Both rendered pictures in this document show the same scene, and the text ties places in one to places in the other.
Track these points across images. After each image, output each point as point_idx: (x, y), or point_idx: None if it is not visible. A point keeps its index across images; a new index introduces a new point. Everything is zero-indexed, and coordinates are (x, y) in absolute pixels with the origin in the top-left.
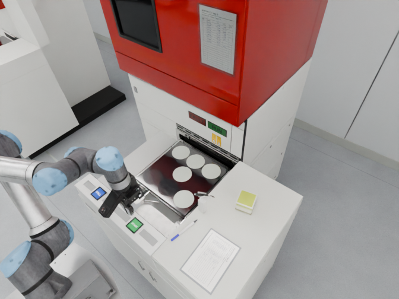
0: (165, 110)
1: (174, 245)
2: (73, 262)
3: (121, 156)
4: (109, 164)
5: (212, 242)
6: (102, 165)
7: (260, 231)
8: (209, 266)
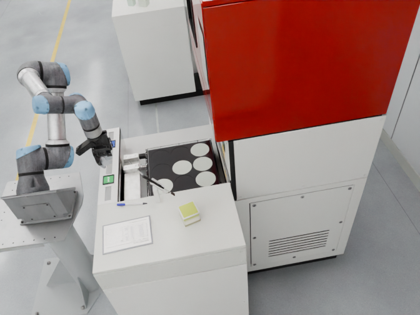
0: None
1: (115, 209)
2: (68, 184)
3: (91, 112)
4: (78, 112)
5: (139, 225)
6: (75, 111)
7: (180, 243)
8: (120, 237)
